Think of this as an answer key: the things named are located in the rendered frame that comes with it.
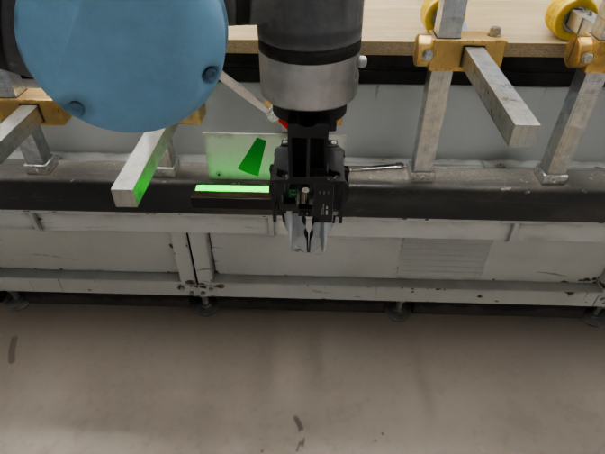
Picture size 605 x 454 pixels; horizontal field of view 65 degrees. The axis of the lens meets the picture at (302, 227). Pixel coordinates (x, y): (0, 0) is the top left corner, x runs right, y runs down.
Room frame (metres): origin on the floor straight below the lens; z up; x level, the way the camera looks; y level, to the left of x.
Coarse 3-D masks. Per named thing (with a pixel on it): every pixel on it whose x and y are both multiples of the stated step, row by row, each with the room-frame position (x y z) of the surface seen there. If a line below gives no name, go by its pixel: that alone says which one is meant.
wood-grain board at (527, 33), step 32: (384, 0) 1.24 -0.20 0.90; (416, 0) 1.24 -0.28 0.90; (480, 0) 1.24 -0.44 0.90; (512, 0) 1.24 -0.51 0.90; (544, 0) 1.24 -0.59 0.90; (256, 32) 1.00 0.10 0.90; (384, 32) 1.00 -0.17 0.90; (416, 32) 1.00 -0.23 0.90; (512, 32) 1.00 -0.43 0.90; (544, 32) 1.00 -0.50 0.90
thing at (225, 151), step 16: (208, 144) 0.76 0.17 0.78; (224, 144) 0.76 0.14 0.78; (240, 144) 0.76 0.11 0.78; (272, 144) 0.76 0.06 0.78; (208, 160) 0.76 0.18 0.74; (224, 160) 0.76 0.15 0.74; (240, 160) 0.76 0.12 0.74; (272, 160) 0.76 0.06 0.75; (224, 176) 0.76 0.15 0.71; (240, 176) 0.76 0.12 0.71; (256, 176) 0.76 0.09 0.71
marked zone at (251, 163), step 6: (258, 138) 0.76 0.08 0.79; (252, 144) 0.76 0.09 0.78; (258, 144) 0.76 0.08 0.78; (264, 144) 0.76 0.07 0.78; (252, 150) 0.76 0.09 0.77; (258, 150) 0.76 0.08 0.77; (246, 156) 0.76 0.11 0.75; (252, 156) 0.76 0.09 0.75; (258, 156) 0.76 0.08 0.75; (246, 162) 0.76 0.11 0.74; (252, 162) 0.76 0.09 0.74; (258, 162) 0.76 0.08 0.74; (240, 168) 0.76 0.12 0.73; (246, 168) 0.76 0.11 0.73; (252, 168) 0.76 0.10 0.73; (258, 168) 0.76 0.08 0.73; (252, 174) 0.76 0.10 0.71
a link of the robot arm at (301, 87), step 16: (272, 64) 0.39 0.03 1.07; (288, 64) 0.38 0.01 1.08; (336, 64) 0.38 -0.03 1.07; (352, 64) 0.40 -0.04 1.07; (272, 80) 0.39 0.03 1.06; (288, 80) 0.38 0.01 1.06; (304, 80) 0.38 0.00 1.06; (320, 80) 0.38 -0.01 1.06; (336, 80) 0.38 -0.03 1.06; (352, 80) 0.40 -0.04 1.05; (272, 96) 0.39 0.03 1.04; (288, 96) 0.38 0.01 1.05; (304, 96) 0.38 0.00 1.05; (320, 96) 0.38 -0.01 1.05; (336, 96) 0.38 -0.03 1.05; (352, 96) 0.40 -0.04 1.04; (304, 112) 0.38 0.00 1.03
